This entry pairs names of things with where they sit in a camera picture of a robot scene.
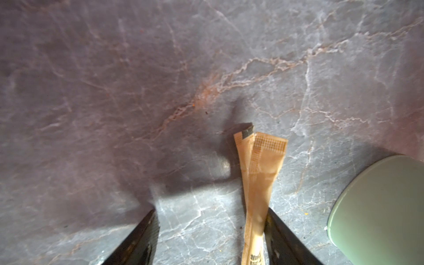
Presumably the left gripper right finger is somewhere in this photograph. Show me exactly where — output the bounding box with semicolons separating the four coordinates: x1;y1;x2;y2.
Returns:
265;208;322;265

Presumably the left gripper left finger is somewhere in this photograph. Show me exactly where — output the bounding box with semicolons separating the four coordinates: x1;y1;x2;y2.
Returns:
103;209;160;265

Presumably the green metal cup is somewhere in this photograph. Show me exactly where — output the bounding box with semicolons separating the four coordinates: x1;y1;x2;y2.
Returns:
327;155;424;265

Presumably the paper straw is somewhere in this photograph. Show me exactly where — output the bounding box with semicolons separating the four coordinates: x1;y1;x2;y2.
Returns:
241;132;288;265
234;125;255;205

